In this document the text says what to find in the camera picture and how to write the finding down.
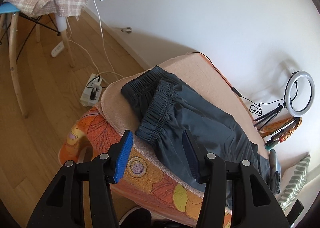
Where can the metal door stopper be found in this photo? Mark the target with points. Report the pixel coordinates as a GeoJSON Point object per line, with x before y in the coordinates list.
{"type": "Point", "coordinates": [127, 30]}

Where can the white remote control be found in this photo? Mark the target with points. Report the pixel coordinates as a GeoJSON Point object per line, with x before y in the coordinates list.
{"type": "Point", "coordinates": [58, 49]}

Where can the green striped white pillow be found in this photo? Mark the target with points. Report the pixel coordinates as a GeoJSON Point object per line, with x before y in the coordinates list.
{"type": "Point", "coordinates": [292, 181]}

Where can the black ring light tripod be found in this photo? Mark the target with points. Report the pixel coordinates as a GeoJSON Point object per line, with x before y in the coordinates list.
{"type": "Point", "coordinates": [266, 118]}

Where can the peach fleece blanket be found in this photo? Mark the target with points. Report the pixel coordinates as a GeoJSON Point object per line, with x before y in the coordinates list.
{"type": "Point", "coordinates": [198, 73]}

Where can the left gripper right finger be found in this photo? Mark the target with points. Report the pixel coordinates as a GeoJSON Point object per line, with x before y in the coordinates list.
{"type": "Point", "coordinates": [253, 203]}

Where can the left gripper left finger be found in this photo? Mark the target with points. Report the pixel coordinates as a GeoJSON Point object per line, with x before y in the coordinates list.
{"type": "Point", "coordinates": [62, 203]}

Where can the white power strip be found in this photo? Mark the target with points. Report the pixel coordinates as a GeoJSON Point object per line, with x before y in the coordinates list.
{"type": "Point", "coordinates": [92, 91]}

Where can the blue seat wooden chair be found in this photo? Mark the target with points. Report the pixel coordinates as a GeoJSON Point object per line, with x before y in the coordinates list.
{"type": "Point", "coordinates": [61, 29]}

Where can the white ring light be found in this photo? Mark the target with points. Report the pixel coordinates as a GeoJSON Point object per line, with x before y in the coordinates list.
{"type": "Point", "coordinates": [299, 93]}

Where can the dark grey pants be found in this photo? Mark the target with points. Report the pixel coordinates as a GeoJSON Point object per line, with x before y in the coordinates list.
{"type": "Point", "coordinates": [166, 106]}

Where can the folded blue jeans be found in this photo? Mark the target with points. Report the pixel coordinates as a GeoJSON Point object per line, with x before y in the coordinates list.
{"type": "Point", "coordinates": [275, 172]}

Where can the black shoe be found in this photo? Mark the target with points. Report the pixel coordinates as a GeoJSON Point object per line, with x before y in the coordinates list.
{"type": "Point", "coordinates": [137, 217]}

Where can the orange floral bed cover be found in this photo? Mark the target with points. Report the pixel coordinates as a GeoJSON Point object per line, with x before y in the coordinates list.
{"type": "Point", "coordinates": [145, 181]}

